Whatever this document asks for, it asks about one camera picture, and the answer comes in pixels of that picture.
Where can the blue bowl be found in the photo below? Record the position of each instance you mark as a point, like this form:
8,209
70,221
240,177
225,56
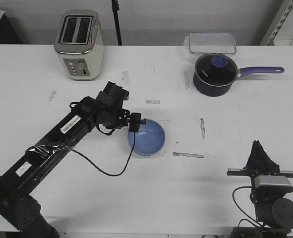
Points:
149,140

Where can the white perforated shelf rail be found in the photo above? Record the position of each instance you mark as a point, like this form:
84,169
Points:
280,31

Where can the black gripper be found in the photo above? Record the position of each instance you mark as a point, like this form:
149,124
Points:
132,120
263,166

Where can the clear plastic food container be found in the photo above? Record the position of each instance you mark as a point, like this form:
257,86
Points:
205,42

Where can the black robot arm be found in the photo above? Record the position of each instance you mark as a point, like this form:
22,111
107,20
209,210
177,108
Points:
17,206
274,215

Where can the cream and chrome toaster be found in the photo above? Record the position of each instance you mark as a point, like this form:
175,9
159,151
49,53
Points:
79,44

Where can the glass pot lid blue knob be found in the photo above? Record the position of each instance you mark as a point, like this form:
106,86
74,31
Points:
216,70

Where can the black tripod pole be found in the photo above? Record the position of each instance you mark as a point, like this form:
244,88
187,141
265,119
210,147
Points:
115,9

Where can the dark blue saucepan with handle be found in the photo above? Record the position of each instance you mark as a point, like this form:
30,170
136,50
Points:
215,91

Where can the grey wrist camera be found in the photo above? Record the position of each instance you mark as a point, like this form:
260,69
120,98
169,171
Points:
280,183

